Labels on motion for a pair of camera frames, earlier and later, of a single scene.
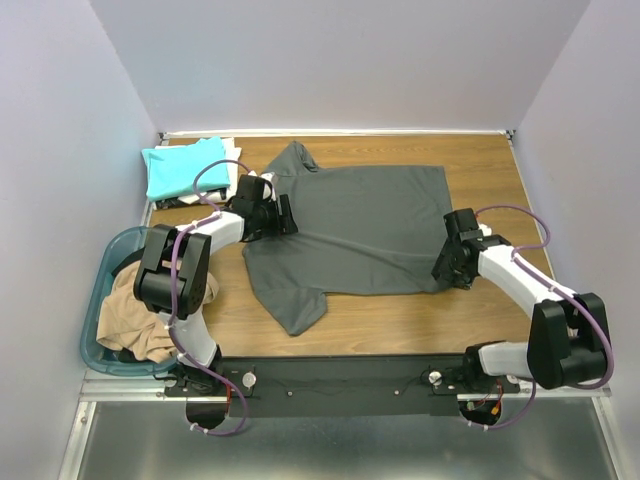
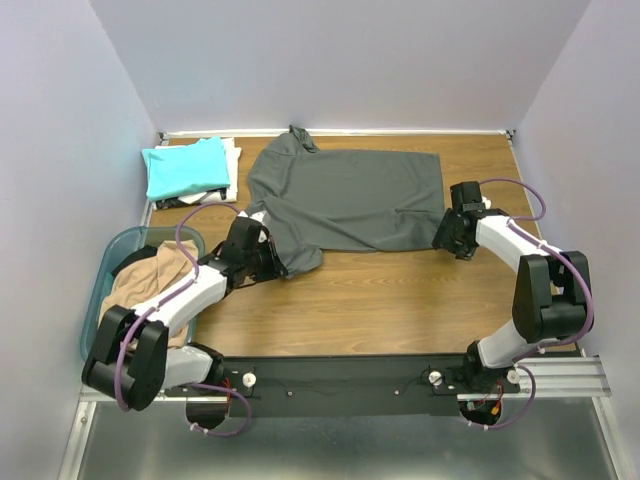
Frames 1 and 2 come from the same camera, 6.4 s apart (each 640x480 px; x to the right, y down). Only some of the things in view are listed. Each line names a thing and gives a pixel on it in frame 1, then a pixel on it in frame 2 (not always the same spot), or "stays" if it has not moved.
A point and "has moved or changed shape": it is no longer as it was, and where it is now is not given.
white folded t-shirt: [232, 155] stays
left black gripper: [283, 224] to [276, 268]
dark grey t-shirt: [359, 231] has moved or changed shape
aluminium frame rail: [127, 386] stays
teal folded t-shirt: [171, 171] stays
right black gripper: [460, 280] to [463, 252]
